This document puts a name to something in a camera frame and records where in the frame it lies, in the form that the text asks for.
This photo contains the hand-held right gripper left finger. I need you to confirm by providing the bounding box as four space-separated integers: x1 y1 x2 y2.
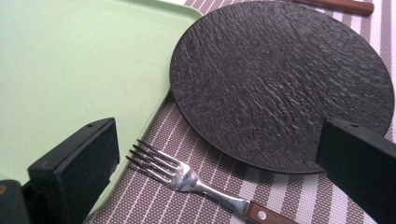
27 117 120 224

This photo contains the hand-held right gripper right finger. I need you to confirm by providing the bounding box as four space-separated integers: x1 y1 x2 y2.
316 117 396 224

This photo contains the fork with wooden handle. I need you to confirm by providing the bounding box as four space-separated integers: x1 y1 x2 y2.
125 139 300 224

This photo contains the light green tray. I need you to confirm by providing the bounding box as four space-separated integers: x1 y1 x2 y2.
0 0 205 218

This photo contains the dark textured round plate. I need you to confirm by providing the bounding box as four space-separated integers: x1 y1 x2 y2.
169 0 395 175

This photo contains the brown striped placemat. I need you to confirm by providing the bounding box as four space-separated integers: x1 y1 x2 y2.
83 0 396 224

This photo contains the wooden cutlery handle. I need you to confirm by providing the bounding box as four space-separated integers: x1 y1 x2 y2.
290 0 375 17

